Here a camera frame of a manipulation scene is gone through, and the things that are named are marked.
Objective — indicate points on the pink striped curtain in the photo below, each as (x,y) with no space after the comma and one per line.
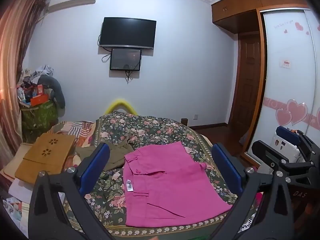
(15,67)

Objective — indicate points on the yellow fluffy item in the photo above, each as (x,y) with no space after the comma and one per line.
(120,103)

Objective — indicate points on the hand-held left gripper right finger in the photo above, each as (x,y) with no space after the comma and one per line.
(226,170)

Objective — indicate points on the checkered cloth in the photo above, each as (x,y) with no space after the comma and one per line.
(247,223)

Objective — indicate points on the pile of clutter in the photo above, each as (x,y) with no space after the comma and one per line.
(30,80)

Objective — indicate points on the small black monitor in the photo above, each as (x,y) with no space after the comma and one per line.
(125,58)

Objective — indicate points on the olive green garment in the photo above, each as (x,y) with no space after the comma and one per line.
(117,155)

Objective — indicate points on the white box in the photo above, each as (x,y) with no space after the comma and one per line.
(287,147)

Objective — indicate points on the striped blanket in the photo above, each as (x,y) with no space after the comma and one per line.
(75,130)

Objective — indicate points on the green patterned bag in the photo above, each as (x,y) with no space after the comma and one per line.
(37,117)

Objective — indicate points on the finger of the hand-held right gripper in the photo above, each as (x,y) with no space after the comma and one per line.
(287,131)
(265,152)

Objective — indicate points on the brown wooden door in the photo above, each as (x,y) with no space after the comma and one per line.
(246,80)

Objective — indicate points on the pink pants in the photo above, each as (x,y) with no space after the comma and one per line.
(162,185)

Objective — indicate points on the pile of papers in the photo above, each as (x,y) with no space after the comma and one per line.
(17,205)

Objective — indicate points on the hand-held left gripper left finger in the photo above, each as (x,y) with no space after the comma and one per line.
(95,168)

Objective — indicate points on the red and white label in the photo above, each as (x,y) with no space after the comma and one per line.
(285,63)

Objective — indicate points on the black wall television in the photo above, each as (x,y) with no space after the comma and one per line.
(127,32)

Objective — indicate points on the wooden lap table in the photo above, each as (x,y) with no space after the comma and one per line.
(37,165)

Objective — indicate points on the orange box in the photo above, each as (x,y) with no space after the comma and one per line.
(38,100)

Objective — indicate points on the dark wooden bed post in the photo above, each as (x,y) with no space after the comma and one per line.
(184,121)

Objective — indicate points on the wooden wardrobe with heart doors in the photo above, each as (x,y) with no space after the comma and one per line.
(287,80)

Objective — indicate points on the floral blanket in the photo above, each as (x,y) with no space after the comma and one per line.
(150,130)

